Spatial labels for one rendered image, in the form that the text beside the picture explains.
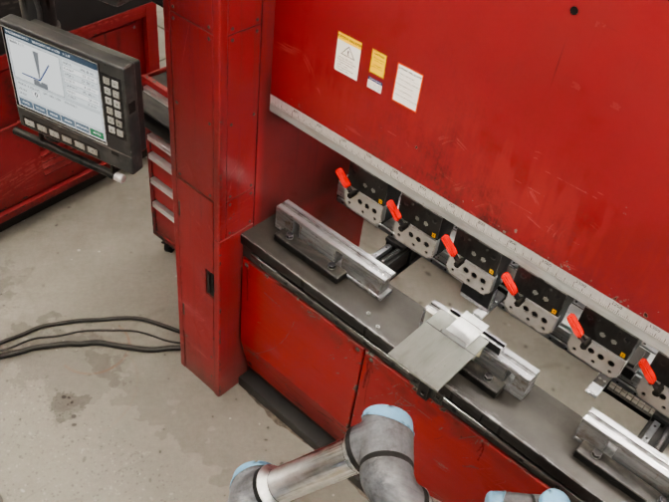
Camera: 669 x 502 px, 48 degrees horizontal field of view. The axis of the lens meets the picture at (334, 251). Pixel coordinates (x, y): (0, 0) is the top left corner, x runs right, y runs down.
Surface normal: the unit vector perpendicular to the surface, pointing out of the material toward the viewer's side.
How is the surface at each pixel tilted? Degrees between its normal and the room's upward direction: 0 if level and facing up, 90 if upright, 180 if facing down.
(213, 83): 90
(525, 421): 0
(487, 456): 90
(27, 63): 90
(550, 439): 0
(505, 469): 90
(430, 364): 0
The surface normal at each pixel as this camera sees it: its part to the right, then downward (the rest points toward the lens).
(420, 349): 0.11, -0.73
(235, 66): 0.73, 0.51
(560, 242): -0.67, 0.45
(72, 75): -0.47, 0.56
